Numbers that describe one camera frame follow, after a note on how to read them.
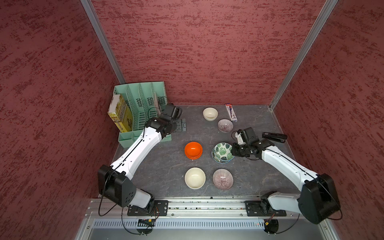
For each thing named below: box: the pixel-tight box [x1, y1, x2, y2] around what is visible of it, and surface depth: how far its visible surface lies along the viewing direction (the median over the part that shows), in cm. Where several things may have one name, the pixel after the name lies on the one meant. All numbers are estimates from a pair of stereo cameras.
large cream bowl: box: [184, 167, 206, 190], surface depth 83 cm
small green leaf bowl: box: [211, 142, 235, 164], surface depth 88 cm
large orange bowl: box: [184, 148, 203, 160], surface depth 92 cm
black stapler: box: [262, 132, 288, 143], surface depth 102 cm
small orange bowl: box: [184, 141, 203, 160], surface depth 93 cm
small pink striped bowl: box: [217, 118, 234, 133], surface depth 108 cm
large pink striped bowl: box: [212, 168, 234, 191], surface depth 83 cm
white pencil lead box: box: [224, 103, 238, 122], surface depth 116 cm
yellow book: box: [107, 93, 134, 133], surface depth 89 cm
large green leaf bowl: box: [211, 149, 235, 164], surface depth 87 cm
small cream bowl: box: [202, 107, 219, 122], surface depth 114 cm
